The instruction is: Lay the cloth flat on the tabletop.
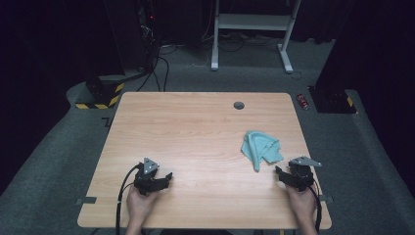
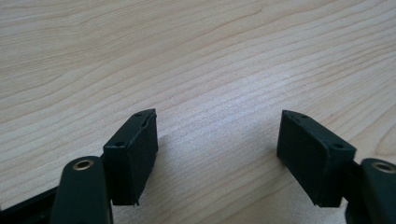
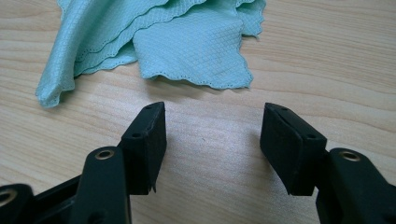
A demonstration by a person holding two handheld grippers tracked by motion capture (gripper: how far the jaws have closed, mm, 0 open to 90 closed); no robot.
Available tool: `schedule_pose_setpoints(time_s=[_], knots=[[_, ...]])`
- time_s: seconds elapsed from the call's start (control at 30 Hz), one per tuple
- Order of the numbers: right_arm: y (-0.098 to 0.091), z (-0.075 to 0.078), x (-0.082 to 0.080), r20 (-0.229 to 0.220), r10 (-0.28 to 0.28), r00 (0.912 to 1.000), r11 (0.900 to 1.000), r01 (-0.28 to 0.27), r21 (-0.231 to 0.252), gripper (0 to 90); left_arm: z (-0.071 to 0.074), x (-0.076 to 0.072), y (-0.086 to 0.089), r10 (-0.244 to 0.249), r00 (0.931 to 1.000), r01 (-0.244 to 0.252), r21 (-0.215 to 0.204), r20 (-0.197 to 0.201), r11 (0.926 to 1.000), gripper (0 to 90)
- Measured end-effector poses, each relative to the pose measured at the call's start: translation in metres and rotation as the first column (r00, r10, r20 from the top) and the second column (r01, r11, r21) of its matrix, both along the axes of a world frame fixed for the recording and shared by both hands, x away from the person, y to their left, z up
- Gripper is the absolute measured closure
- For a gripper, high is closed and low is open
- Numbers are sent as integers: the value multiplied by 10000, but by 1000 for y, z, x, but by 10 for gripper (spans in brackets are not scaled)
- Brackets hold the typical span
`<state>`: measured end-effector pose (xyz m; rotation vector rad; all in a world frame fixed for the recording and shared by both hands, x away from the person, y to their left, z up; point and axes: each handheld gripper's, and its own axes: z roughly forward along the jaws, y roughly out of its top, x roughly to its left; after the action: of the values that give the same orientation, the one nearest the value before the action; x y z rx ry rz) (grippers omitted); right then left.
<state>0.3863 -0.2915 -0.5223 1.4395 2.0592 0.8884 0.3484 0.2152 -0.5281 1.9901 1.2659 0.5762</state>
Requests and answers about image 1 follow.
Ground black floor cables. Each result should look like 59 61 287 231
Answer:
136 44 171 93

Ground red can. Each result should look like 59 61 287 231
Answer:
296 93 309 111

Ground cables under desk frame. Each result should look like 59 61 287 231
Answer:
201 30 282 54

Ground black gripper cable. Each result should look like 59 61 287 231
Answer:
306 180 323 235
115 163 142 235

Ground white metal desk frame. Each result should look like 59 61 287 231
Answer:
210 0 303 74

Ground dark equipment rack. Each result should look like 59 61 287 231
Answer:
136 0 161 68

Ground person's right hand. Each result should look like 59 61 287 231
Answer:
286 184 317 227

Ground light blue cleaning cloth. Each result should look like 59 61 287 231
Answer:
240 130 285 173

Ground person's left hand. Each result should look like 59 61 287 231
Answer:
126 185 161 227

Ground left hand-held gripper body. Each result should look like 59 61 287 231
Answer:
133 157 164 197

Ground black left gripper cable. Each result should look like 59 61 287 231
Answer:
115 163 142 235

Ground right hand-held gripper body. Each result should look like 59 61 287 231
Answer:
288 156 322 193

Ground black square stand base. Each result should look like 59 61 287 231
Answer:
307 85 358 115

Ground black yellow striped stand base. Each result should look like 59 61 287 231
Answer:
74 73 126 111

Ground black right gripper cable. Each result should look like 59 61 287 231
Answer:
306 180 323 235

